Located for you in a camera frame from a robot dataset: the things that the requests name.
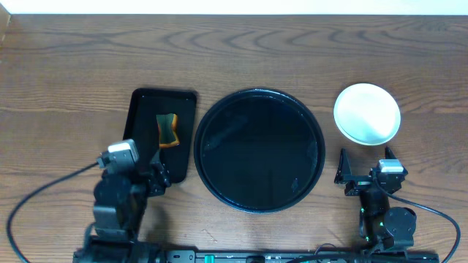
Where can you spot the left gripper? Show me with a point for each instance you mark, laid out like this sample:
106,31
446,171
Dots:
154,175

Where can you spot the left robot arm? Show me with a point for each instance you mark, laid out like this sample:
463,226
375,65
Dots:
121,198

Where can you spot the yellow plate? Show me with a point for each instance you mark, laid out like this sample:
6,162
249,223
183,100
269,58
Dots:
366,134

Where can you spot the light blue plate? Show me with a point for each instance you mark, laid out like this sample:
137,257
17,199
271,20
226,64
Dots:
366,103

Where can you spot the orange green sponge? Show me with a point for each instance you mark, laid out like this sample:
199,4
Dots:
167,125

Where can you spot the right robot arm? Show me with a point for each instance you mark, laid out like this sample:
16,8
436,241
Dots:
386,229

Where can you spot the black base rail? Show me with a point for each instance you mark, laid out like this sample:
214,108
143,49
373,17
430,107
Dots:
188,256

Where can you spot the round black tray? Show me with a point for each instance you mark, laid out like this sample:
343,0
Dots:
259,150

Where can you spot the black rectangular tray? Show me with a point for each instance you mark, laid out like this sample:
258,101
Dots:
141,126

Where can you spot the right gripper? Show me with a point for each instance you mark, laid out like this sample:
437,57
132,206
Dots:
364,183

